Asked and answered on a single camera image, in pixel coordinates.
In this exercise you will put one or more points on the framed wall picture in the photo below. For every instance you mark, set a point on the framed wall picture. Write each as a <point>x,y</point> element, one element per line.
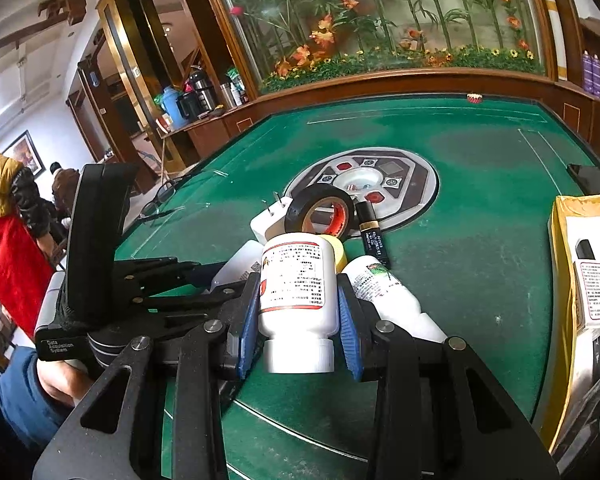
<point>25,152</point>

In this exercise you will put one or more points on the white bottle red label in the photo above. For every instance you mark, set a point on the white bottle red label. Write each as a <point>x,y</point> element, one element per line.
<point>295,310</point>

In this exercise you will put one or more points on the black tape roll red core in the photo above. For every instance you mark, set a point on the black tape roll red core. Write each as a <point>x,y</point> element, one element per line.
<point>294,210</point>

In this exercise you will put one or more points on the green and white bottle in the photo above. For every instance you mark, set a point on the green and white bottle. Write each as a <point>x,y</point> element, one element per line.
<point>237,87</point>

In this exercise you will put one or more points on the white bottle green print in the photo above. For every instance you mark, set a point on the white bottle green print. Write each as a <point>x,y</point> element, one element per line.
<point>395,300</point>

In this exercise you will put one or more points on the steel cup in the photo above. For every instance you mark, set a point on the steel cup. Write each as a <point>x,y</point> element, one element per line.
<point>225,94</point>

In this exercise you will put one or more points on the artificial flower display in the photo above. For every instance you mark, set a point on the artificial flower display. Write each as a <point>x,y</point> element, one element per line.
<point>380,20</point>

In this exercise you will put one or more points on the yellow cardboard box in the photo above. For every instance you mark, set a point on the yellow cardboard box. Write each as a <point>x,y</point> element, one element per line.
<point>562,280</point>

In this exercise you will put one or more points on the white plastic bottle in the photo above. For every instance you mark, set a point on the white plastic bottle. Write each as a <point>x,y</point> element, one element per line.
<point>240,265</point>

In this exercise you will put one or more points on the black thermos pot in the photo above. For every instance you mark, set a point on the black thermos pot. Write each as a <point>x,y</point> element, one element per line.
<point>200,90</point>

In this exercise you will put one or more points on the round table centre console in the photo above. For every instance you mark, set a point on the round table centre console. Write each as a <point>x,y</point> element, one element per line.
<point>405,180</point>

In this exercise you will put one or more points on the wooden glass cabinet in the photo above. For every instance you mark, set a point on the wooden glass cabinet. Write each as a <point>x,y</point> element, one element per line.
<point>125,60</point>

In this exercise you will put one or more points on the person's left hand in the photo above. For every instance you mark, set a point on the person's left hand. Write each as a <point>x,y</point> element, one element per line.
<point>62,380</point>

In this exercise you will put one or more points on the white charger plug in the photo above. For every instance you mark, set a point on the white charger plug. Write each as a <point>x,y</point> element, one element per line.
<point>270,225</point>

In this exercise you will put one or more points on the black marker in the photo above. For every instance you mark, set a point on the black marker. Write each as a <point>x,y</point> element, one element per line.
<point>586,251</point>

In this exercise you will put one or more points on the purple bottle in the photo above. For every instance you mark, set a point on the purple bottle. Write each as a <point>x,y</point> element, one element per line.
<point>597,76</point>
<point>587,72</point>

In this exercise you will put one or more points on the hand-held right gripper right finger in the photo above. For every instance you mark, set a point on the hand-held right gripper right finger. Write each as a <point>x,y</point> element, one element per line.
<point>347,330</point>

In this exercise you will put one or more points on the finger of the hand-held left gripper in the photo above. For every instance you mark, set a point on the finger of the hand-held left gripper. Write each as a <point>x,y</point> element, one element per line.
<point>170,270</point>
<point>190,305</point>

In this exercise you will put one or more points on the person's left forearm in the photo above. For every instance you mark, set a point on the person's left forearm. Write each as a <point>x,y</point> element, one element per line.
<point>15,410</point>

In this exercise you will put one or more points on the black tube gold band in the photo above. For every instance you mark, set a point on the black tube gold band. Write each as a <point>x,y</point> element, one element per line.
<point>372,235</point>

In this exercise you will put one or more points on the blue thermos jug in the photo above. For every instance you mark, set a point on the blue thermos jug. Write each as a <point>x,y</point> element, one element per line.
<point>172,107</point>

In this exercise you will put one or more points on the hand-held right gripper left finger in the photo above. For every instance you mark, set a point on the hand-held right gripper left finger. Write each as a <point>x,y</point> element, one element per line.
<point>247,325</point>

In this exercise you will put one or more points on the yellow tape roll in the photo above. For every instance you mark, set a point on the yellow tape roll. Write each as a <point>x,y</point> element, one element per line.
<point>341,255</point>

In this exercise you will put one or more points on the eyeglasses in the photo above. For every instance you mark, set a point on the eyeglasses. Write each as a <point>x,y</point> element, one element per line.
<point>152,208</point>

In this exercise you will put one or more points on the small red white object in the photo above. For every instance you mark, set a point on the small red white object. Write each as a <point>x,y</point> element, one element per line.
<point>475,98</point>

